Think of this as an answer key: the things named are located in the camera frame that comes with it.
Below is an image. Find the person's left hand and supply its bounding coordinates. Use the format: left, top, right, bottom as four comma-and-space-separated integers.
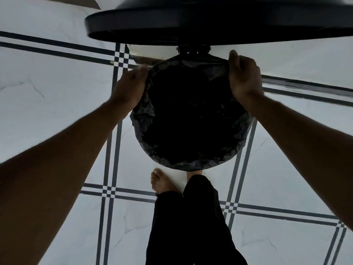
109, 66, 149, 109

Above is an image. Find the person's right hand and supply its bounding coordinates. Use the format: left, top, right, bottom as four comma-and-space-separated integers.
228, 49, 265, 107

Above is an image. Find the person's left foot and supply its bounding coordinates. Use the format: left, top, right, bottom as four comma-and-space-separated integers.
150, 168, 184, 197

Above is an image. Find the brown door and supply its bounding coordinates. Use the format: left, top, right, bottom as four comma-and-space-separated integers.
41, 0, 102, 10

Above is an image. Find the grey pedal trash bin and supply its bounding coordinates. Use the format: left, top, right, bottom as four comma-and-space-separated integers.
85, 0, 353, 54

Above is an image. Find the black garbage bag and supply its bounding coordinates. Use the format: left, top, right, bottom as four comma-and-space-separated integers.
129, 53, 256, 172

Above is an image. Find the person's black clothing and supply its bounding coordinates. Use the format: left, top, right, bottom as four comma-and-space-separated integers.
145, 174, 249, 265

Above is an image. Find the person's right forearm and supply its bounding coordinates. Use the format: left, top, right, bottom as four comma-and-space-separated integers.
242, 92, 353, 232

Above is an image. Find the person's left forearm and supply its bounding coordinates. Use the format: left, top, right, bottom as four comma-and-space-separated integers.
0, 100, 130, 265

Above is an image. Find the person's right foot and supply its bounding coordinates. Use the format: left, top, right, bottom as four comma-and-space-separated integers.
186, 169, 203, 181

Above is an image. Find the person's foot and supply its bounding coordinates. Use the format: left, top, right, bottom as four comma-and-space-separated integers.
150, 168, 184, 197
186, 169, 203, 181

